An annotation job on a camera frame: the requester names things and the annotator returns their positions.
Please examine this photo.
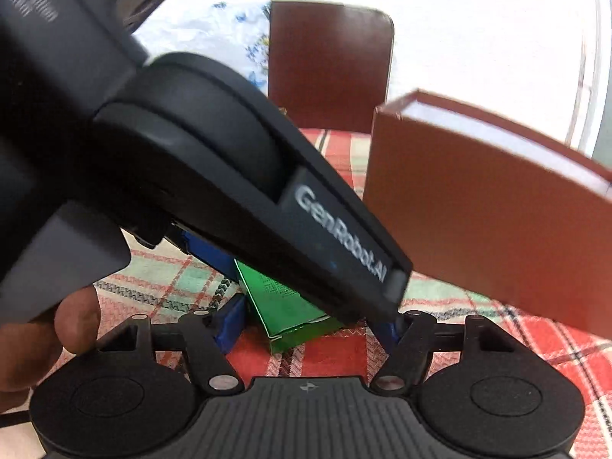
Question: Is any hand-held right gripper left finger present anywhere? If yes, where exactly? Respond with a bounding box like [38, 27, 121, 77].
[96, 294, 248, 396]

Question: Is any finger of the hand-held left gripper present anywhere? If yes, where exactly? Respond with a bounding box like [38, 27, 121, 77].
[174, 222, 241, 284]

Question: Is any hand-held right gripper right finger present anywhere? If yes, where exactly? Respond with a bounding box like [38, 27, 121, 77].
[370, 311, 520, 394]

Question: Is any large green cardboard box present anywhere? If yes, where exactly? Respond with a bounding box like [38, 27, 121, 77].
[234, 258, 346, 355]

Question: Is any brown hardcover book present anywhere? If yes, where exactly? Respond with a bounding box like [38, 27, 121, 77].
[362, 88, 612, 341]

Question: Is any person's left hand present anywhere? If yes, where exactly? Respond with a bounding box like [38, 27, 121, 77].
[0, 287, 103, 413]

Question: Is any floral printed plastic bag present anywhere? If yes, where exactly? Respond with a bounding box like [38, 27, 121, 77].
[134, 0, 271, 102]

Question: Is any plaid blanket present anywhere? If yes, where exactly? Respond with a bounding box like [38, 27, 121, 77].
[93, 127, 612, 459]

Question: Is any brown wooden headboard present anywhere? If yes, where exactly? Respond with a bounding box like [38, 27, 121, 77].
[267, 0, 396, 133]

